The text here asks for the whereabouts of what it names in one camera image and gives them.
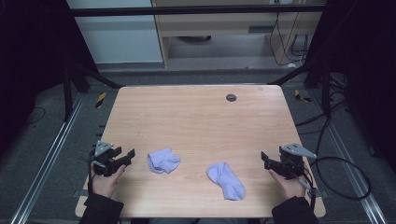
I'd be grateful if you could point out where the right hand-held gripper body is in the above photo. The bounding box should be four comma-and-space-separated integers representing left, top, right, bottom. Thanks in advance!
278, 142, 318, 181

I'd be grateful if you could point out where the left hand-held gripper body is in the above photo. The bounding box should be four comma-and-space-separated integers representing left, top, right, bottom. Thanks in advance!
89, 140, 115, 177

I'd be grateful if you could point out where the person's right hand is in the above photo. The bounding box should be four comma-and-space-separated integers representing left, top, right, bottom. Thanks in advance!
268, 169, 307, 201

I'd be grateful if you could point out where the person's left hand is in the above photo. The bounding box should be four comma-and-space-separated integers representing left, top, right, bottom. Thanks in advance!
90, 163, 127, 200

